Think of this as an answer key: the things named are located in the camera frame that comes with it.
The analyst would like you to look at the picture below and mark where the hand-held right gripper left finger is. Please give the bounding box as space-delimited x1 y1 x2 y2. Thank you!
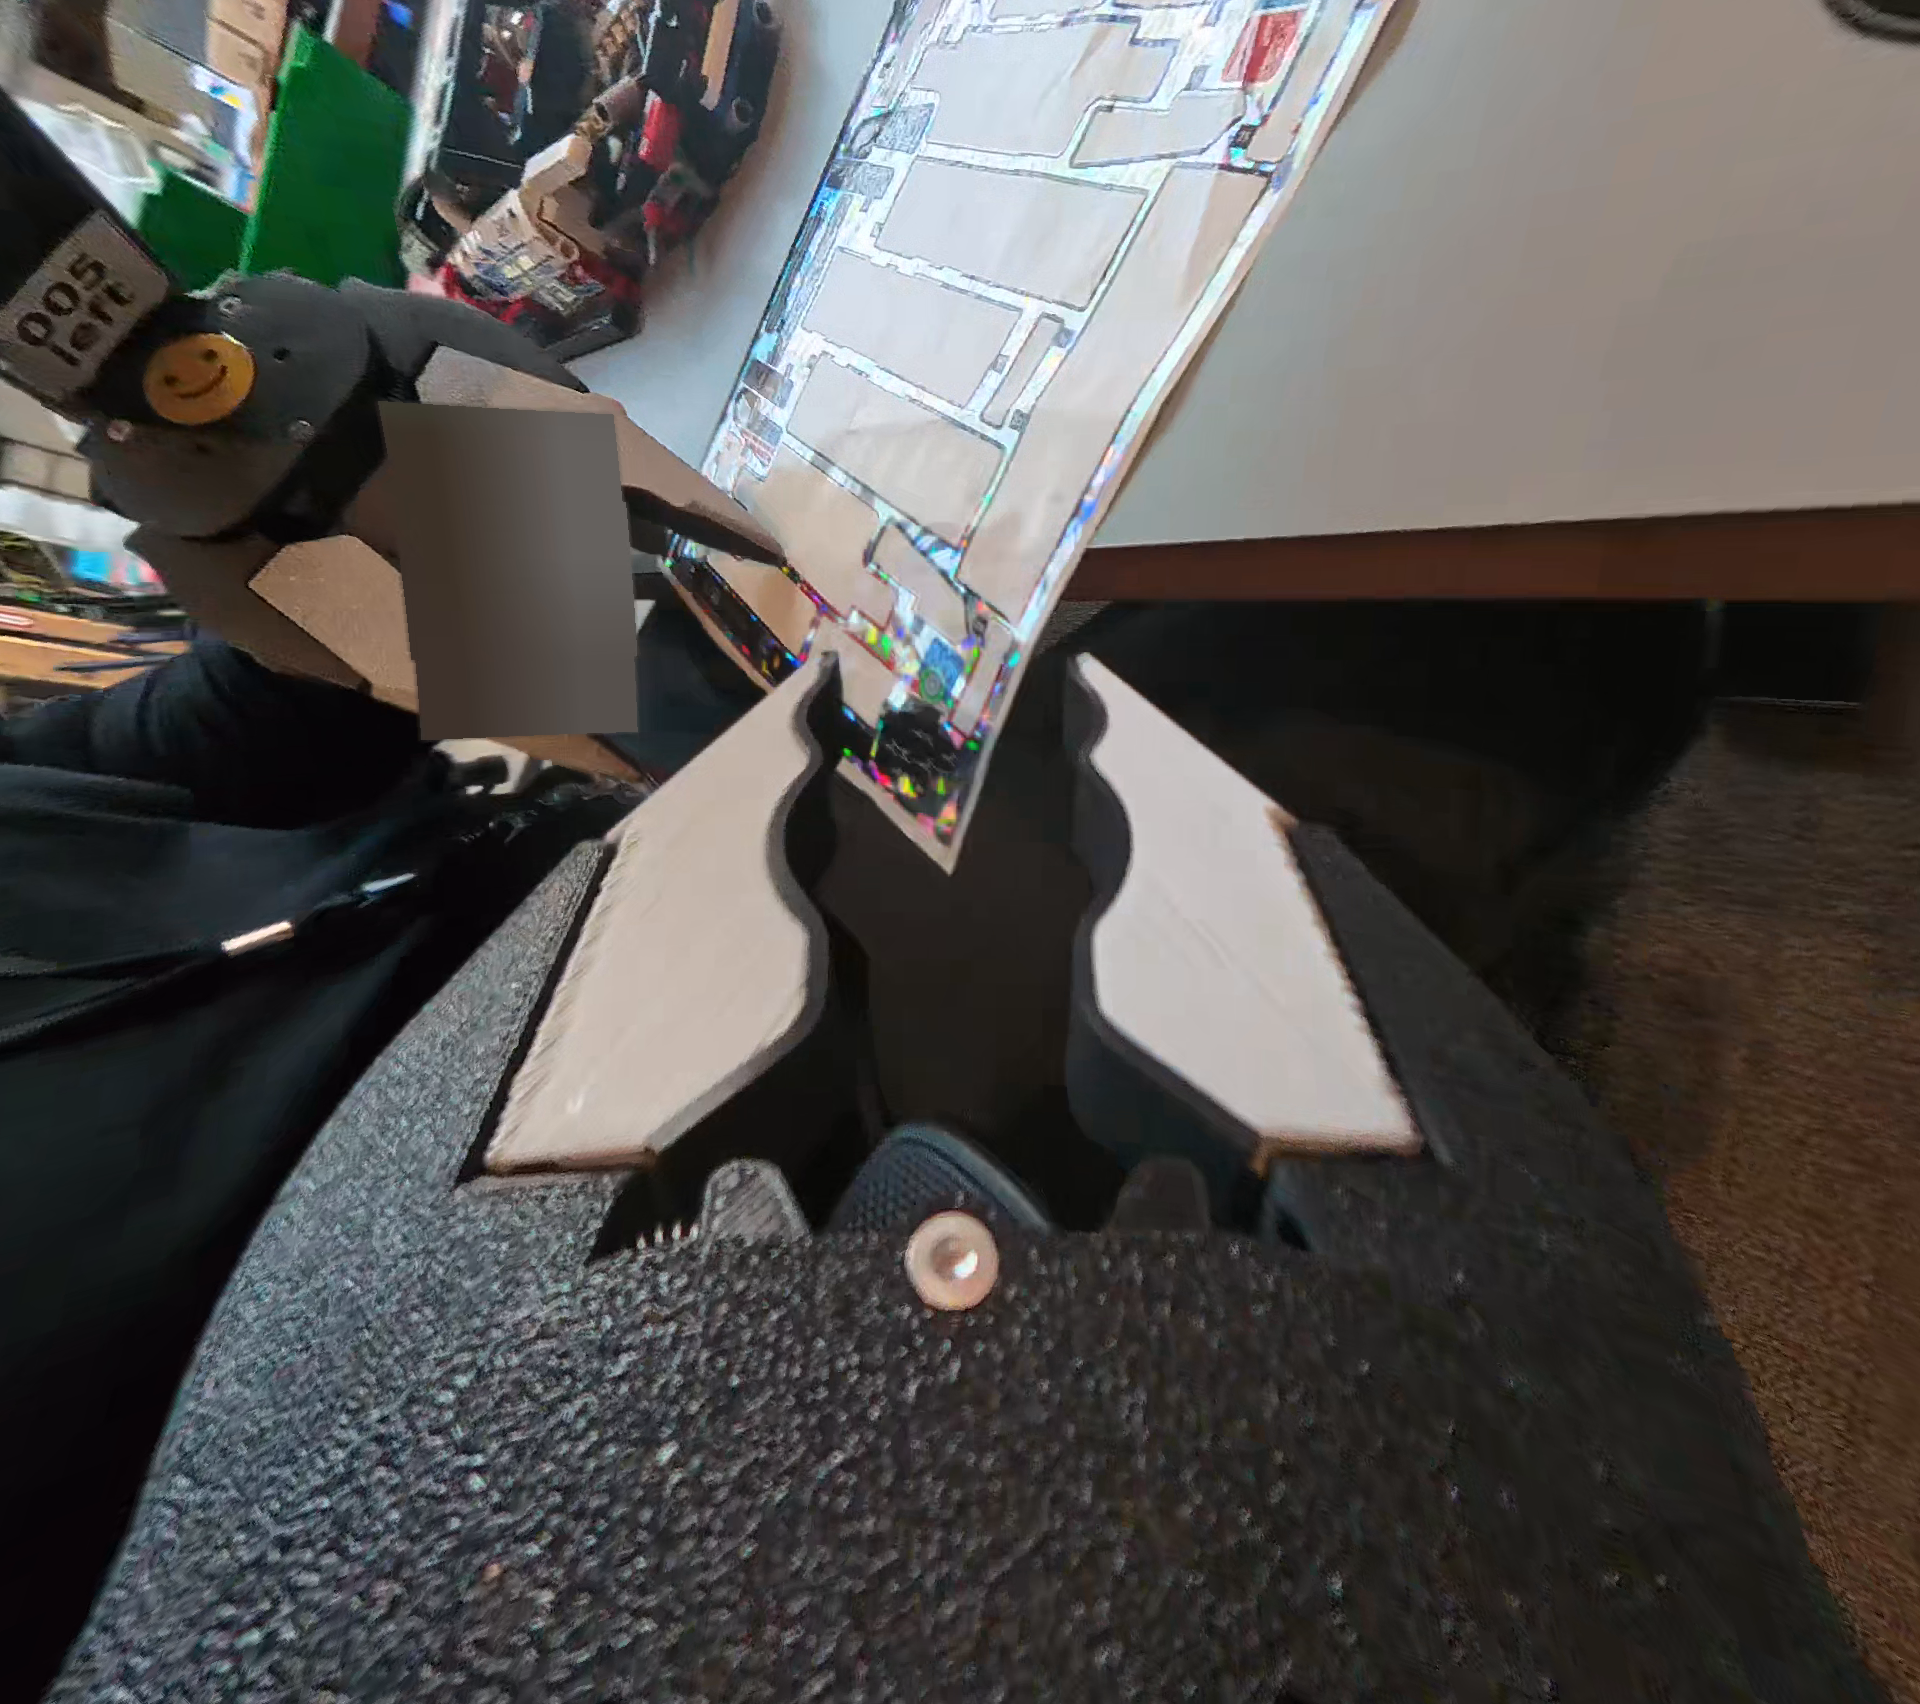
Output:
486 651 838 1171

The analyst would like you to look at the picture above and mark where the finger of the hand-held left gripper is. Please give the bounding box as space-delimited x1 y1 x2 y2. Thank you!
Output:
412 344 793 565
246 534 666 784

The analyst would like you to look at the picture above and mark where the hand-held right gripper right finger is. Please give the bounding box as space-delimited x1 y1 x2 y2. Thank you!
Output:
1065 651 1420 1171

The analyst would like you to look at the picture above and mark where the toy brick race car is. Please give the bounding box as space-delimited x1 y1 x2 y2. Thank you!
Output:
398 0 785 362

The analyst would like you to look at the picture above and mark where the holographic sticker sheet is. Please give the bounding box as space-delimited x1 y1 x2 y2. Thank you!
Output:
660 0 1527 873

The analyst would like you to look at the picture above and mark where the green plastic bin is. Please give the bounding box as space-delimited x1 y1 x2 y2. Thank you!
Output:
142 23 413 290

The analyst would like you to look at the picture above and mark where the person's black clothing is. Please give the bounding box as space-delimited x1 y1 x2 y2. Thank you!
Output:
0 630 684 1692

